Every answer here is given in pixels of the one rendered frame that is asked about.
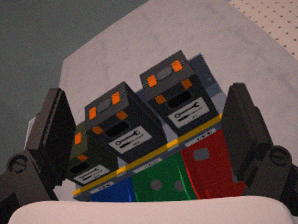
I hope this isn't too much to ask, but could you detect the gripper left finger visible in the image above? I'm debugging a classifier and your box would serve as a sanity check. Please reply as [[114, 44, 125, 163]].
[[0, 88, 76, 224]]

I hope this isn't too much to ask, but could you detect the yellow flat bar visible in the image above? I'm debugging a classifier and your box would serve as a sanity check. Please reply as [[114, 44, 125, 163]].
[[73, 114, 222, 196]]

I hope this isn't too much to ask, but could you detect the dark grey metal bin rack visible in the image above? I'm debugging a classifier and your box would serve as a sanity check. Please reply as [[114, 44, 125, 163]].
[[73, 53, 227, 202]]

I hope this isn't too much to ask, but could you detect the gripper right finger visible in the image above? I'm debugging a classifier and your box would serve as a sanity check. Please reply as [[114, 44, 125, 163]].
[[221, 83, 298, 217]]

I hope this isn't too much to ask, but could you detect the green bin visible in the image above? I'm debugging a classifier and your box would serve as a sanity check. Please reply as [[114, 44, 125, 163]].
[[132, 152, 198, 202]]

